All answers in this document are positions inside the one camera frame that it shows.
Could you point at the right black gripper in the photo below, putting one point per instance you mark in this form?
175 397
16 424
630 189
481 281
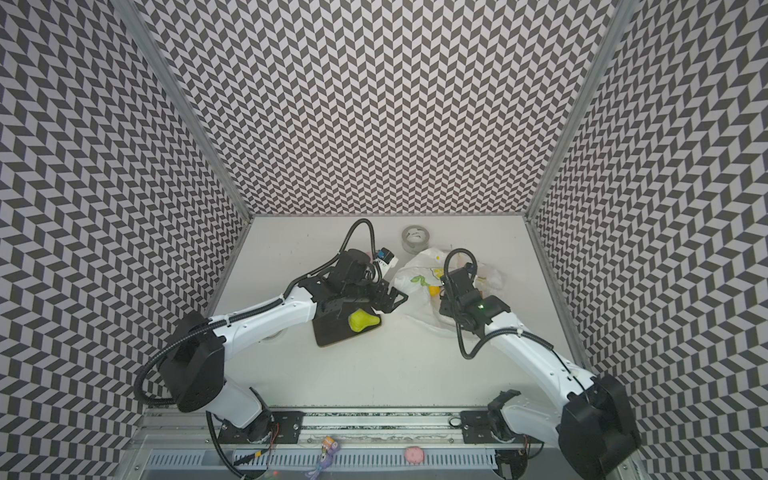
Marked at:
453 289

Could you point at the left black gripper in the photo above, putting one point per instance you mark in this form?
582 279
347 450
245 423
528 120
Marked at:
384 291

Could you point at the green fake pear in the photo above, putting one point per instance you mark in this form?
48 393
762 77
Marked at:
360 320

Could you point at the white plastic bag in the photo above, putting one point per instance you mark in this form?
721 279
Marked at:
427 268

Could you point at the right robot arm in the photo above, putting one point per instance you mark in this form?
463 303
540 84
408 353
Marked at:
590 418

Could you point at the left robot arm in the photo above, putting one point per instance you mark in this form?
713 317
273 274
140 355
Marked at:
189 371

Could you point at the black square tray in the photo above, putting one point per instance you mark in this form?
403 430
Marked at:
330 323

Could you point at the grey tape roll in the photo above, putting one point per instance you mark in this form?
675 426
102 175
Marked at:
415 239

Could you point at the pink round toy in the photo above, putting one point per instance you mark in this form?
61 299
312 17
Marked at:
414 455

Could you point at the purple toy figure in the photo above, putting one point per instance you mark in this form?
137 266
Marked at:
329 449

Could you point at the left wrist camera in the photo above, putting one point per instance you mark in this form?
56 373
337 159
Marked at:
386 258

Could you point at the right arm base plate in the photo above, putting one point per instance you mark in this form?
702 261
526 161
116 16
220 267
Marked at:
477 428

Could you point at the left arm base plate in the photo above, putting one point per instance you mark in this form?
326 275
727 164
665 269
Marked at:
280 427

